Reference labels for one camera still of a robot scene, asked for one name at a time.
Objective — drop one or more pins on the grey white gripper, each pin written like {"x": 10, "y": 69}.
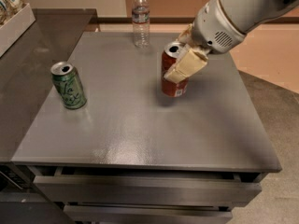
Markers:
{"x": 211, "y": 27}

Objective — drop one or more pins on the red coke can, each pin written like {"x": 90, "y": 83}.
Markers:
{"x": 172, "y": 83}

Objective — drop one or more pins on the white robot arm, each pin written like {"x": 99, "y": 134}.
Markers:
{"x": 246, "y": 15}

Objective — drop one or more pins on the clear plastic water bottle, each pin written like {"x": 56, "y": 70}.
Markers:
{"x": 141, "y": 22}

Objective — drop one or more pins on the green LaCroix can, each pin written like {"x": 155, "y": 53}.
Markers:
{"x": 67, "y": 82}

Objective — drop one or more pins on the upper steel drawer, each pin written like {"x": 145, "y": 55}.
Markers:
{"x": 147, "y": 187}

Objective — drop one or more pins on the steel drawer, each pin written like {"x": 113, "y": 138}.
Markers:
{"x": 147, "y": 187}
{"x": 137, "y": 215}

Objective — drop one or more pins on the white snack box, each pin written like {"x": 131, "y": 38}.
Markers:
{"x": 12, "y": 30}

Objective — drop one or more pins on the lower steel drawer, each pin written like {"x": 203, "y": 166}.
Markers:
{"x": 137, "y": 215}

